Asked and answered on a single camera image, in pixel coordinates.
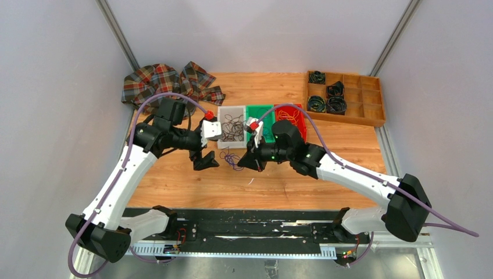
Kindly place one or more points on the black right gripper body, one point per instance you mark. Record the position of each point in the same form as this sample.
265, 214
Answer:
265, 153

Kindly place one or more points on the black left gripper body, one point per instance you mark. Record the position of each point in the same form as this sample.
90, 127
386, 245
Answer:
196, 156

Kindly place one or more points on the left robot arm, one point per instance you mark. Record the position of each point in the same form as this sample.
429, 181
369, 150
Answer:
101, 228

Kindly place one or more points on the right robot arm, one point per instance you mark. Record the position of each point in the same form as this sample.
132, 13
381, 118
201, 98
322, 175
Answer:
400, 202

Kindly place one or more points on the white plastic bin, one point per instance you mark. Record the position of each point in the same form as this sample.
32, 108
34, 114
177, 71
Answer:
232, 119

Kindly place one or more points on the red plastic bin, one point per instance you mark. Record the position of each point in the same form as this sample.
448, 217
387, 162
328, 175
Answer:
294, 116

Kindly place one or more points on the plaid cloth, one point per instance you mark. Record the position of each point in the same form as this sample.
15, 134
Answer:
193, 81

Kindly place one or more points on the wooden compartment tray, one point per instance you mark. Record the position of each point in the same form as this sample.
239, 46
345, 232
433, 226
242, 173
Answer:
363, 96

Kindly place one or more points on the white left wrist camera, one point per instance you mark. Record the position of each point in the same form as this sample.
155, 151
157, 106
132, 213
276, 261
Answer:
210, 131

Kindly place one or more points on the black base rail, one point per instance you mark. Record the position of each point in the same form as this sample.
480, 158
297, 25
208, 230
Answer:
267, 234

